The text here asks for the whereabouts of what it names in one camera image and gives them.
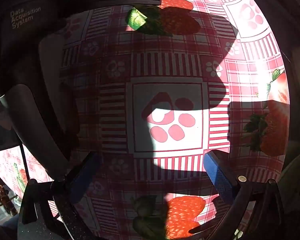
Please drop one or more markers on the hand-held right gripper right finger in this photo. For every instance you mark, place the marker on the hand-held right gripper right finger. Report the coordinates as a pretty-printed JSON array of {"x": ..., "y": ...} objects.
[{"x": 217, "y": 177}]

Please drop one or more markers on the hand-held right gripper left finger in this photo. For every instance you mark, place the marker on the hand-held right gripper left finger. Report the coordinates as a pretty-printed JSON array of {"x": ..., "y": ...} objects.
[{"x": 83, "y": 177}]

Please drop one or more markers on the small brown object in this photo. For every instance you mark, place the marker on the small brown object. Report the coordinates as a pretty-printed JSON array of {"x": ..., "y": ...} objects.
[{"x": 1, "y": 197}]

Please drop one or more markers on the strawberry print tablecloth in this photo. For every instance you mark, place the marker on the strawberry print tablecloth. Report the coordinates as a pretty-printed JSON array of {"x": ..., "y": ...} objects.
[{"x": 165, "y": 67}]

